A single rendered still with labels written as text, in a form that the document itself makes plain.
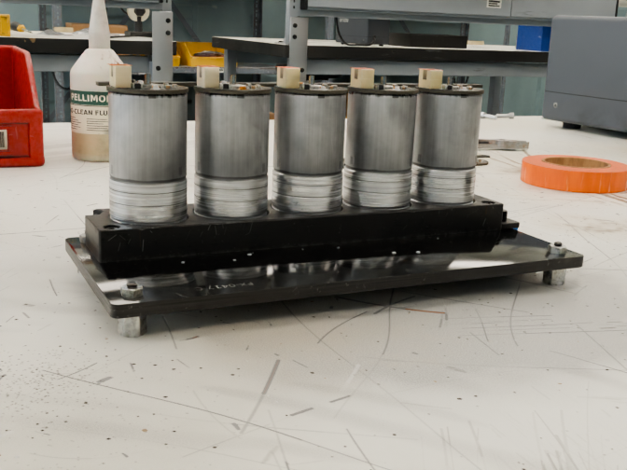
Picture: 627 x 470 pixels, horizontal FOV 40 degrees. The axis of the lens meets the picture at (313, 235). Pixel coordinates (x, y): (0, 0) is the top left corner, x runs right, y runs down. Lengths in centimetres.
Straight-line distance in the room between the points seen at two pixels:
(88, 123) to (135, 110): 24
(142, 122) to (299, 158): 5
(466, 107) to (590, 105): 45
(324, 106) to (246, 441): 13
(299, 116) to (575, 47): 51
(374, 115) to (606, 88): 47
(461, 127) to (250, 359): 13
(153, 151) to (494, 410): 13
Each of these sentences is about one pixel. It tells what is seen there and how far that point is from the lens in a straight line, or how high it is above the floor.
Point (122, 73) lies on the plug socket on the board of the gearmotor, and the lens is 27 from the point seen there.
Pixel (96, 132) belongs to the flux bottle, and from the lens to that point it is 50.
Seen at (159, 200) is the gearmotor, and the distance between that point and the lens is 27.
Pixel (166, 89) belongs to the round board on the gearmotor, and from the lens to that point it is 26.
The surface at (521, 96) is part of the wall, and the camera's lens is 598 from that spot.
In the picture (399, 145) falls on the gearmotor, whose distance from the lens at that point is 30.
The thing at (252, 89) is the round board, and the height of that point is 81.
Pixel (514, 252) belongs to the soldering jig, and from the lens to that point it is 30.
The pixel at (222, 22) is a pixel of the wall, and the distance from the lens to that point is 490.
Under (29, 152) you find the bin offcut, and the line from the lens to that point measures 49.
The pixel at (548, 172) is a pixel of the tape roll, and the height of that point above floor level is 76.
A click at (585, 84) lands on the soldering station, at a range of 76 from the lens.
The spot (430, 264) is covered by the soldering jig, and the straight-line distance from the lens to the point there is 27.
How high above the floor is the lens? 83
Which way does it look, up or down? 14 degrees down
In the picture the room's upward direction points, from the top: 2 degrees clockwise
